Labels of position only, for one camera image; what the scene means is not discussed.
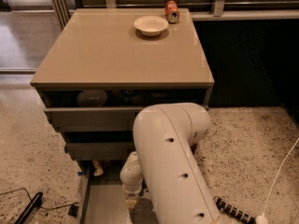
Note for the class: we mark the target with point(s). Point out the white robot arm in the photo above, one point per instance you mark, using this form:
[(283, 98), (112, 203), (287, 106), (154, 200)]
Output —
[(163, 136)]

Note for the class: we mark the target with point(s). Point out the bottom grey drawer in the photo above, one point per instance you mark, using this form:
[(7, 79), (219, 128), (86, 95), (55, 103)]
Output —
[(103, 201)]

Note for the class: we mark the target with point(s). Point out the grey drawer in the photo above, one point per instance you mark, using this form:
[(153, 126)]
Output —
[(120, 118), (103, 201), (99, 151)]

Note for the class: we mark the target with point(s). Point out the snack bag in drawer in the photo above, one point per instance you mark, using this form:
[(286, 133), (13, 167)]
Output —
[(106, 167)]

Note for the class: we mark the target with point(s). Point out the middle grey drawer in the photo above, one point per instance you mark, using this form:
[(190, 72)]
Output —
[(99, 151)]

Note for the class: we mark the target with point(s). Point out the top grey drawer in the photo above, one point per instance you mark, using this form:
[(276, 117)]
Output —
[(120, 118)]

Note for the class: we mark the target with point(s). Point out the dark round object in drawer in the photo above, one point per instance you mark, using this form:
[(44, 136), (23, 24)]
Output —
[(92, 98)]

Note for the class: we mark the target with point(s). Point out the grey drawer cabinet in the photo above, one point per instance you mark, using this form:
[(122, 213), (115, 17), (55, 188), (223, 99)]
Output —
[(100, 49)]

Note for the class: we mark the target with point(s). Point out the black bar on floor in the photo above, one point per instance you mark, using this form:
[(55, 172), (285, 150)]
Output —
[(31, 206)]

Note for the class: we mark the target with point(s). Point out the black power strip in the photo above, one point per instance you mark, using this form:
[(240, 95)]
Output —
[(233, 211)]

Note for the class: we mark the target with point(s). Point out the white bowl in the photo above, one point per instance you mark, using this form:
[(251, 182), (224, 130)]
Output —
[(151, 25)]

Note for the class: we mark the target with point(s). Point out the orange soda can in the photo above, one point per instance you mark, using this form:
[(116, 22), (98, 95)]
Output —
[(171, 11)]

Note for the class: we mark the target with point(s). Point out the metal window frame rail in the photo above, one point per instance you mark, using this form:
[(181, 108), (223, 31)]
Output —
[(187, 0)]

